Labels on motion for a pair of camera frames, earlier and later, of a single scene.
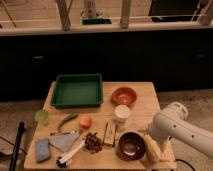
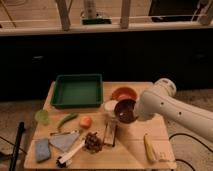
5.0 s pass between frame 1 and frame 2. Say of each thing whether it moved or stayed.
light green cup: stayed
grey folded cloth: stayed
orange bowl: stayed
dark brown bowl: moved
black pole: stayed
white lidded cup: moved
